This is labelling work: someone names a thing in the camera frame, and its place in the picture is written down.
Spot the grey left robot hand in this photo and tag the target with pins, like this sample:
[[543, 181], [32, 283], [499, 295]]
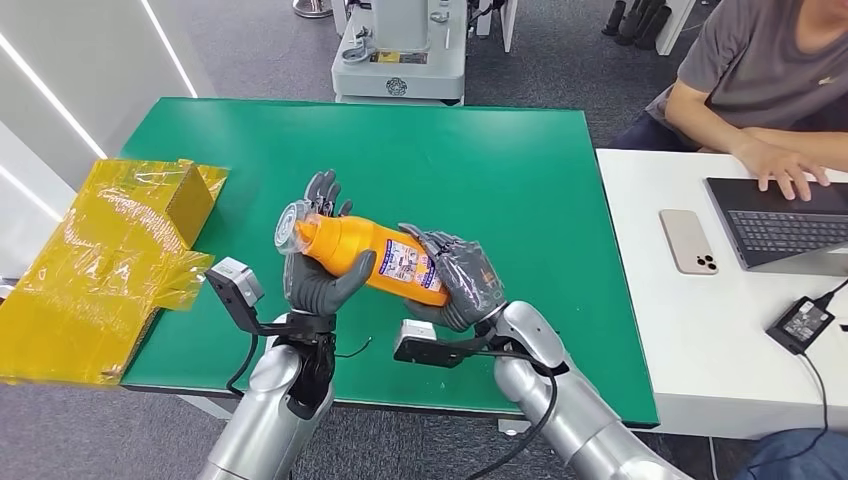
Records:
[[318, 291]]

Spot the person's right hand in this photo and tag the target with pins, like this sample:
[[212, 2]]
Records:
[[778, 166]]

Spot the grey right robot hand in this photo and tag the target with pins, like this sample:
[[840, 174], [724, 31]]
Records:
[[470, 285]]

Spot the orange detergent bottle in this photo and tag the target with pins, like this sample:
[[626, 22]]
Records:
[[351, 245]]

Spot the white robot base machine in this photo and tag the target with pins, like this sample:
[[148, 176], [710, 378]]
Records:
[[397, 66]]

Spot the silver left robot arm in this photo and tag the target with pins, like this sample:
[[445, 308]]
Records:
[[265, 424]]

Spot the person's right forearm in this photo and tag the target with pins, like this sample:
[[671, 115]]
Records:
[[702, 126]]

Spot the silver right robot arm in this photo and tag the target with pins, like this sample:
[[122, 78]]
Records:
[[583, 417]]

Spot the dark grey laptop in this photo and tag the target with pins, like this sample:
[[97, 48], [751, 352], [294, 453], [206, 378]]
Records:
[[782, 228]]

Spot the person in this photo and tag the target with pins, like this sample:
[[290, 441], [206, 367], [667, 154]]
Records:
[[748, 66]]

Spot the beige smartphone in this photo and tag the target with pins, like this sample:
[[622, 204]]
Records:
[[687, 240]]

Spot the green table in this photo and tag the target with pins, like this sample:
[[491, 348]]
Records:
[[397, 152]]

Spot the black power adapter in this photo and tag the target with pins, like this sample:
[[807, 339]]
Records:
[[800, 323]]

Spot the white furniture panel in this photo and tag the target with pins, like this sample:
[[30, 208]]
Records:
[[509, 23], [676, 23]]

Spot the white desk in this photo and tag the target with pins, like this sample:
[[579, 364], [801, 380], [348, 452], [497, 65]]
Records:
[[709, 331]]

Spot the black cylinder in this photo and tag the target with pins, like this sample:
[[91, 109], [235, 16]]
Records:
[[632, 23], [656, 26], [615, 18]]

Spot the yellow taped cardboard box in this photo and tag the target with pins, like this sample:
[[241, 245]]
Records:
[[99, 265]]

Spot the chrome chair base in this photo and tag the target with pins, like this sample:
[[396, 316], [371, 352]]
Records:
[[312, 8]]

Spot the blue denim leg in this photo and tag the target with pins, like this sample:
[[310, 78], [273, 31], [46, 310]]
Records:
[[802, 457]]

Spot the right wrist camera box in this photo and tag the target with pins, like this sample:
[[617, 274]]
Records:
[[417, 341]]

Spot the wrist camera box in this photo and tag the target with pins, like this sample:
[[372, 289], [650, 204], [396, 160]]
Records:
[[417, 341], [238, 281]]

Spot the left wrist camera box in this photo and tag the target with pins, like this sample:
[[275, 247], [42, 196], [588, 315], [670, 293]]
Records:
[[238, 281]]

